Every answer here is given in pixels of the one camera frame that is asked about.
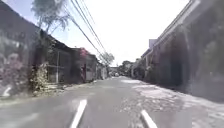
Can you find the row of low houses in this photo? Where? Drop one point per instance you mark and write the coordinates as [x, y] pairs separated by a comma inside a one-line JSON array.
[[73, 65]]

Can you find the dark mossy wall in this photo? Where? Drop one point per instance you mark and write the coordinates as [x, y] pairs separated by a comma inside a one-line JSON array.
[[18, 60]]

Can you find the grey asphalt road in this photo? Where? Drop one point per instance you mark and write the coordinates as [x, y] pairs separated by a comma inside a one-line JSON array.
[[106, 100]]

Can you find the tall thin tree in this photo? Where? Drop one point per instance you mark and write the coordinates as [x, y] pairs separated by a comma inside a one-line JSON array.
[[50, 16]]

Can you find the robot's own part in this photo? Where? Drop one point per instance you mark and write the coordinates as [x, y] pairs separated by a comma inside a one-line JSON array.
[[148, 119], [79, 113]]

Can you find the white vehicle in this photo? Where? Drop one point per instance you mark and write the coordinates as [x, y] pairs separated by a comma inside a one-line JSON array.
[[116, 74]]

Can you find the tall dark wall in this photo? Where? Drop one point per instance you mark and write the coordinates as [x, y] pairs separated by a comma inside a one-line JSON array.
[[190, 53]]

